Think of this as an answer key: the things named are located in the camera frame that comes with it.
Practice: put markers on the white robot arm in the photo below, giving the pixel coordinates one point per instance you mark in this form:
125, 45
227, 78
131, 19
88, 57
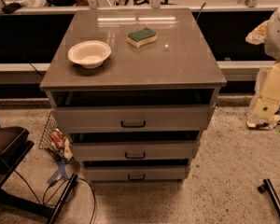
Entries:
266, 101

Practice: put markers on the grey drawer cabinet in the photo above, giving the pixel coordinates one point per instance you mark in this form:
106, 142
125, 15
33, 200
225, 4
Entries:
177, 69

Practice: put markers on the green yellow sponge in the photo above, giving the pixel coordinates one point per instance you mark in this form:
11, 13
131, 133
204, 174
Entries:
141, 37

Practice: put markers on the white paper bowl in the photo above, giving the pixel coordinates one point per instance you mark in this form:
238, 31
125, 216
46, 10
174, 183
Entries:
89, 54

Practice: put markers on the red soda can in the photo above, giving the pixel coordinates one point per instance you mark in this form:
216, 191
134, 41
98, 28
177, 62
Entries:
57, 139

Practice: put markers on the black floor bar left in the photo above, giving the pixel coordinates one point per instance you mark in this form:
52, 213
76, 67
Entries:
61, 202

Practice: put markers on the black floor bar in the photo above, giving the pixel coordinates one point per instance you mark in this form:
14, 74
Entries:
267, 186
61, 202

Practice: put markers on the black tray stand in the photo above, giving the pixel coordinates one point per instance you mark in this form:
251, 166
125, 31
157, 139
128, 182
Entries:
14, 145

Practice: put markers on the black floor bar right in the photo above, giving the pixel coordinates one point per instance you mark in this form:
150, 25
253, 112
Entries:
267, 186

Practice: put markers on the wire mesh basket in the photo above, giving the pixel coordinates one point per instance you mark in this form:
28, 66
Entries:
63, 154

